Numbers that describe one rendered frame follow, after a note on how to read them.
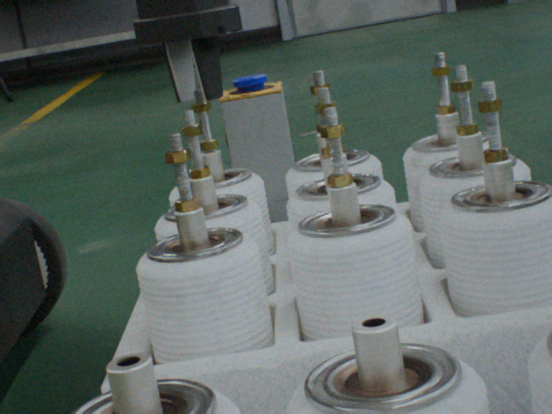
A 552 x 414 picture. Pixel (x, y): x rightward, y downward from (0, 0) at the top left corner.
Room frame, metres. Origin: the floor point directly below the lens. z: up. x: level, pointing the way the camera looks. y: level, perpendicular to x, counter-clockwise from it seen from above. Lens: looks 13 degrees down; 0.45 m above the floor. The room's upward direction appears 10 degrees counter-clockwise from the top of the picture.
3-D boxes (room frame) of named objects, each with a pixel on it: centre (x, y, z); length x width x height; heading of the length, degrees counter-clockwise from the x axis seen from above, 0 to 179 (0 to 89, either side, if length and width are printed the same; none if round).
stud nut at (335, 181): (0.75, -0.06, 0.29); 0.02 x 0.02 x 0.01; 1
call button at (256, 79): (1.16, -0.01, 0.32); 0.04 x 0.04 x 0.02
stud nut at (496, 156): (0.74, -0.18, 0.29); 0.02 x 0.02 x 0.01; 16
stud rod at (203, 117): (0.99, 0.04, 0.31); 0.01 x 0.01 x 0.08
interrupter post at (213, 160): (0.99, 0.04, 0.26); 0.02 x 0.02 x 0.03
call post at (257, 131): (1.16, -0.01, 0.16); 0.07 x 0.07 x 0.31; 87
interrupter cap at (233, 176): (0.99, 0.04, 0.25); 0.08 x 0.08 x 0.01
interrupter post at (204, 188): (0.87, 0.05, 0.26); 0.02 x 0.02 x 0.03
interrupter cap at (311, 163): (0.98, -0.08, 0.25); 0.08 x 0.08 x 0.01
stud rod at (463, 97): (0.86, -0.19, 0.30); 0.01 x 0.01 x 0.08
